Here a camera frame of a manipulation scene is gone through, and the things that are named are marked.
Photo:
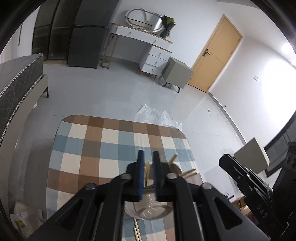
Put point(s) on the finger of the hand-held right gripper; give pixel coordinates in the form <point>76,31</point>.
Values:
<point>233,169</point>

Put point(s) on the clear plastic sheet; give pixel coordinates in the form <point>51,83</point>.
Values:
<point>159,118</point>

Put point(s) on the grey nightstand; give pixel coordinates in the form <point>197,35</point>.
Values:
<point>177,73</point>

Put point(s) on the round bowl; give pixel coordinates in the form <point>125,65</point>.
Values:
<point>148,208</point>

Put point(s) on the white plastic bag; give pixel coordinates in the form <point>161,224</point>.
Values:
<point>20,217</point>

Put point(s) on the wooden door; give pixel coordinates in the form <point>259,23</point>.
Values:
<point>215,58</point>

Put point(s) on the cardboard box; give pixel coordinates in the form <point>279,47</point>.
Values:
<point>242,205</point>

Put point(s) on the dark grey refrigerator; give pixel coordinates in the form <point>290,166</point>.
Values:
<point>87,46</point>

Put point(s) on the white dressing table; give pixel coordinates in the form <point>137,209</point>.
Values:
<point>157,58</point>

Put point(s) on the dark window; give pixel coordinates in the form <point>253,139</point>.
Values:
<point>277,148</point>

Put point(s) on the white box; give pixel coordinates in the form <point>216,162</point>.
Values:
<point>252,154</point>

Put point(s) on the dark glass wardrobe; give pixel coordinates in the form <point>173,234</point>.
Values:
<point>55,34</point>

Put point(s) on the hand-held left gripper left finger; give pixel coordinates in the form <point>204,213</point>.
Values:
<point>141,180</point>

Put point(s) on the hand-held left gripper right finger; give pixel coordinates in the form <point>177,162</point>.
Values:
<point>156,180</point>

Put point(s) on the checkered tablecloth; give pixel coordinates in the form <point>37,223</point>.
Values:
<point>92,150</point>

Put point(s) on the oval mirror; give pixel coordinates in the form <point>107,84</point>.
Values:
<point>157,24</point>

